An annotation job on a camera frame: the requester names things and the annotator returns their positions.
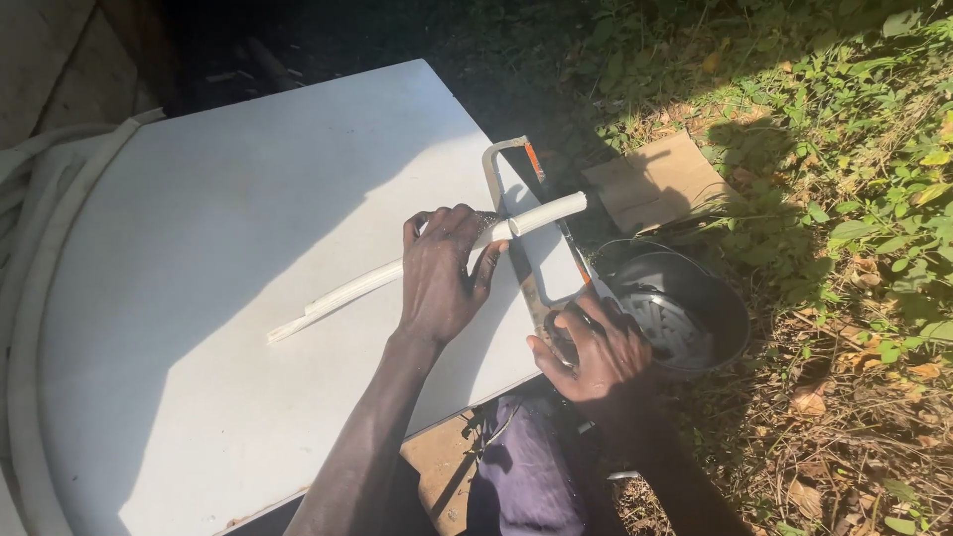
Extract person's right hand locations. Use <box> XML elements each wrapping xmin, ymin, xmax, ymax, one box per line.
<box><xmin>526</xmin><ymin>288</ymin><xmax>658</xmax><ymax>415</ymax></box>

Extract person's left hand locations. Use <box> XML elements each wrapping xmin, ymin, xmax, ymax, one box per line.
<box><xmin>397</xmin><ymin>204</ymin><xmax>510</xmax><ymax>346</ymax></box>

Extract white plastic pipe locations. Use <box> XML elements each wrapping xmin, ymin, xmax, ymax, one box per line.
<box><xmin>267</xmin><ymin>191</ymin><xmax>589</xmax><ymax>345</ymax></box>

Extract metal hacksaw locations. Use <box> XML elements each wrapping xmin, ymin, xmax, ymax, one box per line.
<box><xmin>481</xmin><ymin>135</ymin><xmax>619</xmax><ymax>369</ymax></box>

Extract heap of white pipe pieces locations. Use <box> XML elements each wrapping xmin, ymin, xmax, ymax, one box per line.
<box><xmin>619</xmin><ymin>292</ymin><xmax>717</xmax><ymax>371</ymax></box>

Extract dark metal bowl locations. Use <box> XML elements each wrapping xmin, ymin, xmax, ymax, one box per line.
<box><xmin>596</xmin><ymin>240</ymin><xmax>751</xmax><ymax>379</ymax></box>

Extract person's purple trousers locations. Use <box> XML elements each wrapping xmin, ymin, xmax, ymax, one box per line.
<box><xmin>465</xmin><ymin>395</ymin><xmax>619</xmax><ymax>536</ymax></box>

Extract white round-cornered board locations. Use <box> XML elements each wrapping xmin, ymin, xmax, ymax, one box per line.
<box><xmin>36</xmin><ymin>59</ymin><xmax>597</xmax><ymax>536</ymax></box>

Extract brown cardboard piece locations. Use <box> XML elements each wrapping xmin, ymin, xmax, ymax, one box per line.
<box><xmin>581</xmin><ymin>130</ymin><xmax>740</xmax><ymax>236</ymax></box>

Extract coiled white hoses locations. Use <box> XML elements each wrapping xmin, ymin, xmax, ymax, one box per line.
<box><xmin>0</xmin><ymin>108</ymin><xmax>166</xmax><ymax>536</ymax></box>

